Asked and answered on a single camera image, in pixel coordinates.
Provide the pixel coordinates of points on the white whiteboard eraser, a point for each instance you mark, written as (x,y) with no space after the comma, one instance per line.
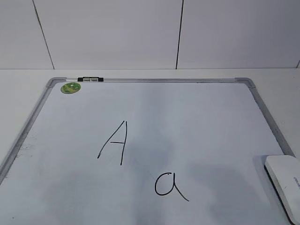
(284,172)

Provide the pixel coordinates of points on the round green sticker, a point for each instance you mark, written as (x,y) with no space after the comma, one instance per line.
(70,88)

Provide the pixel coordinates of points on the white whiteboard with aluminium frame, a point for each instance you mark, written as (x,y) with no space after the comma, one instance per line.
(145,152)

